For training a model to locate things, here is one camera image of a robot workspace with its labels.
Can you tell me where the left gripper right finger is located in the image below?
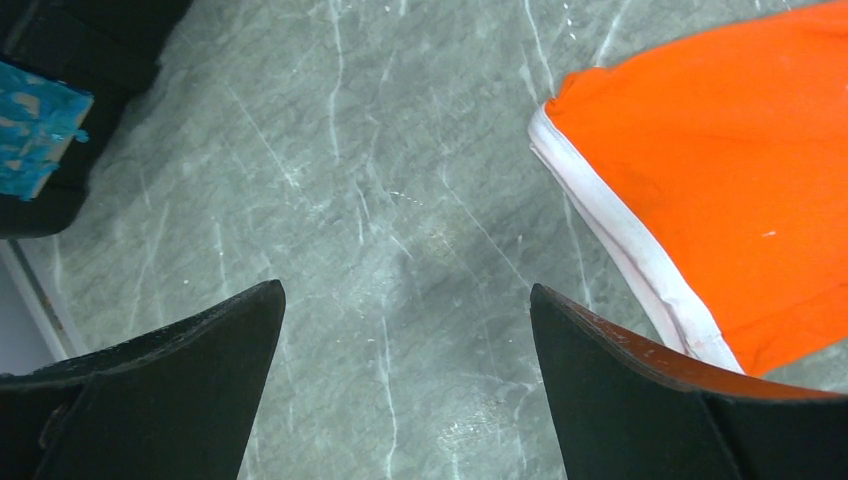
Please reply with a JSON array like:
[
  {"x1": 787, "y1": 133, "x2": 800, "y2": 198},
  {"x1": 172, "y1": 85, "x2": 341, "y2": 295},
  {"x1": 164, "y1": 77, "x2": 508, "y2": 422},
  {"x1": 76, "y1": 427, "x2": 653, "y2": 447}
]
[{"x1": 530, "y1": 284, "x2": 847, "y2": 479}]

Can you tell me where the orange underwear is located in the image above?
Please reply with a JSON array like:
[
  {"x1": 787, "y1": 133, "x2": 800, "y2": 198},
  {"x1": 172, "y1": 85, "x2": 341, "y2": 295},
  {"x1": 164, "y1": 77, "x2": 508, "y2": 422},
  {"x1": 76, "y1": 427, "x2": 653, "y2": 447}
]
[{"x1": 528, "y1": 1, "x2": 847, "y2": 376}]

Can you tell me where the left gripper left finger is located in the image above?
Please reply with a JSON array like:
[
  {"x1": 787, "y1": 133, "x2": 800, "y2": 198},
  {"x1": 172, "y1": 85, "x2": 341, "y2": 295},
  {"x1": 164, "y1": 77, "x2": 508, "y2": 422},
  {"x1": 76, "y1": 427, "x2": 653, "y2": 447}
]
[{"x1": 1, "y1": 280, "x2": 286, "y2": 479}]

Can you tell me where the black plastic toolbox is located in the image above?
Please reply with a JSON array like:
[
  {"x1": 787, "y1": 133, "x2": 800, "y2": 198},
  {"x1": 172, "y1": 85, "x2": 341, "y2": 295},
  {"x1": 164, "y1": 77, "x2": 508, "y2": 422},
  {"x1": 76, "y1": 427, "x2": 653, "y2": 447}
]
[{"x1": 1, "y1": 1, "x2": 191, "y2": 239}]

